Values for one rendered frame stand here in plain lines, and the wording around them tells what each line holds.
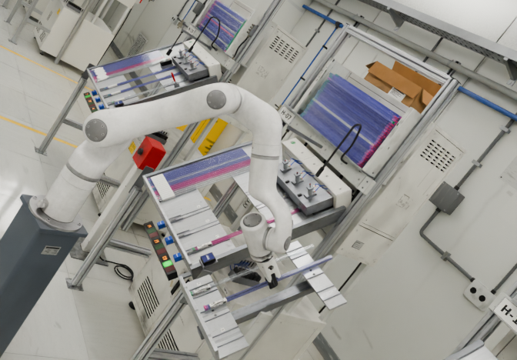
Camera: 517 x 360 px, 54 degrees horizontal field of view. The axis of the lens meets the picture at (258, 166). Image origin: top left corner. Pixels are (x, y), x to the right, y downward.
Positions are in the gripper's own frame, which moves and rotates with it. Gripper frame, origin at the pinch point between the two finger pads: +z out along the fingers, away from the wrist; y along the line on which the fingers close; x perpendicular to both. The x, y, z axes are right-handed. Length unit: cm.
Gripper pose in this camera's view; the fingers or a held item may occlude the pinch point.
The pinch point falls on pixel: (271, 281)
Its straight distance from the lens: 184.5
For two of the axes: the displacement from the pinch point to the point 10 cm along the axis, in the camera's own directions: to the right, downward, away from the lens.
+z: 2.0, 7.5, 6.2
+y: -4.4, -5.0, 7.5
